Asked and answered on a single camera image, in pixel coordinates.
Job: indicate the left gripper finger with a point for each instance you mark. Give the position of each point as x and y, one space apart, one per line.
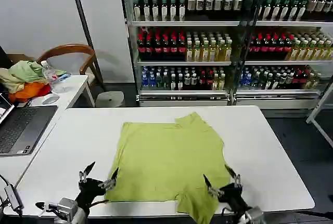
110 181
85 174

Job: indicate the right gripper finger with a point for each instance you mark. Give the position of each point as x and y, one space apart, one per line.
212 189
235 177

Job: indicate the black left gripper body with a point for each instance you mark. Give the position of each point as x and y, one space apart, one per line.
87 191

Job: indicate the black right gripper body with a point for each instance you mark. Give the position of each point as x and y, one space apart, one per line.
232 195

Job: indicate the lime green shirt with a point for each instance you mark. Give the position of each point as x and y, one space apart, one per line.
166 156

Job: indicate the grey adapter hub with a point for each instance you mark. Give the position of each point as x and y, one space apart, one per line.
13 196

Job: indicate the grey laptop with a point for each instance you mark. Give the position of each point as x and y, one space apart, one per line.
24 128

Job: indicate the white round stool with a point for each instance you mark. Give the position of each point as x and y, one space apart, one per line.
109 98

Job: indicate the grey computer mouse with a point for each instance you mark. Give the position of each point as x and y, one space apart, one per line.
50 99

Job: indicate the white side desk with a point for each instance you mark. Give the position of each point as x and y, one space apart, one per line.
74 86

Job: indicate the orange crumpled cloth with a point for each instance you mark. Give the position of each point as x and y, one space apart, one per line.
31 91

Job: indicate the blue plastic packet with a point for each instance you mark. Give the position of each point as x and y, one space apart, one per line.
62 77

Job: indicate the clear plastic water bottle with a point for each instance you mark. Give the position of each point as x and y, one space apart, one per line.
48 74

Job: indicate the pale green crumpled cloth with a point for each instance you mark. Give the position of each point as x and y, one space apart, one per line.
24 70

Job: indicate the beige crumpled cloth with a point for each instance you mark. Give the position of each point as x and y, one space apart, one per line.
10 79

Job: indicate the brown wooden chair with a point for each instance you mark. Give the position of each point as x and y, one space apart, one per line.
66 48

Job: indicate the black monitor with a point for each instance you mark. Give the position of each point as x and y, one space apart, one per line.
3 56

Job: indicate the black slanted pole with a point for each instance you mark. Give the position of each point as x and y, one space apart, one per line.
86 26

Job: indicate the wide shelf with drink bottles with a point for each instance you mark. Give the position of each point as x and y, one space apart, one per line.
182 39

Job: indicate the glass-fronted shelf with drink bottles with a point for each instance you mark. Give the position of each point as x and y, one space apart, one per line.
291 39

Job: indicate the white metal frame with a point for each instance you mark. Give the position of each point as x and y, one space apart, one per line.
318 107

